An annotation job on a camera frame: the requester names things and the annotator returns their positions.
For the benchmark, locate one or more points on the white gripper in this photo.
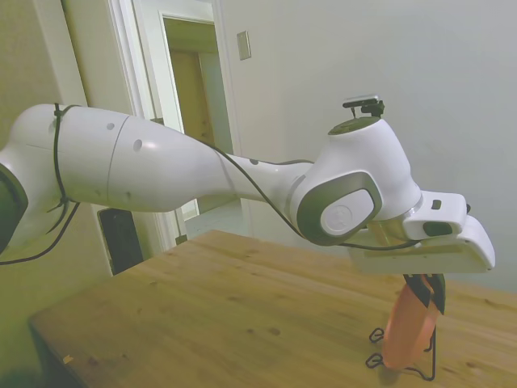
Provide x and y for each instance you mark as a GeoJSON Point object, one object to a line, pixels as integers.
{"type": "Point", "coordinates": [424, 258]}

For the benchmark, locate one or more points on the pink plate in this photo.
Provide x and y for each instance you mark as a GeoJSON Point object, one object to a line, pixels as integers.
{"type": "Point", "coordinates": [404, 335]}

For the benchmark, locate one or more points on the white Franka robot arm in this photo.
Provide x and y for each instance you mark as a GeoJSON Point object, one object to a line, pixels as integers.
{"type": "Point", "coordinates": [161, 169]}

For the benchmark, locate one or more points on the brass door hinge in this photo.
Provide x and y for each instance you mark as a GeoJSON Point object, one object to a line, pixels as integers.
{"type": "Point", "coordinates": [181, 239]}

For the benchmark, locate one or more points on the wooden hallway door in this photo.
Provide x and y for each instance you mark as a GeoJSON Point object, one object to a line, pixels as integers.
{"type": "Point", "coordinates": [190, 97]}

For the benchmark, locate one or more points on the black flat panel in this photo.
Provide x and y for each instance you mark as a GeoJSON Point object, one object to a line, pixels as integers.
{"type": "Point", "coordinates": [121, 242]}

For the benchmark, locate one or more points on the white open door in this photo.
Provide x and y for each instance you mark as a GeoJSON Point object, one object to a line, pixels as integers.
{"type": "Point", "coordinates": [149, 60]}

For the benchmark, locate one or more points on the cream closet door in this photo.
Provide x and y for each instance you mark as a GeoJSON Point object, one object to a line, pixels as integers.
{"type": "Point", "coordinates": [93, 48]}

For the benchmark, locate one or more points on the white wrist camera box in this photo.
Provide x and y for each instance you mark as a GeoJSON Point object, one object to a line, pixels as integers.
{"type": "Point", "coordinates": [448, 210]}

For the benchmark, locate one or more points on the grey exterior camera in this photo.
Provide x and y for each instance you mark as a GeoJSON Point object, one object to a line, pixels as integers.
{"type": "Point", "coordinates": [361, 100]}

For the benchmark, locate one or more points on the beige wall switch plate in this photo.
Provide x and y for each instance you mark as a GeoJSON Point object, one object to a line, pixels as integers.
{"type": "Point", "coordinates": [243, 45]}

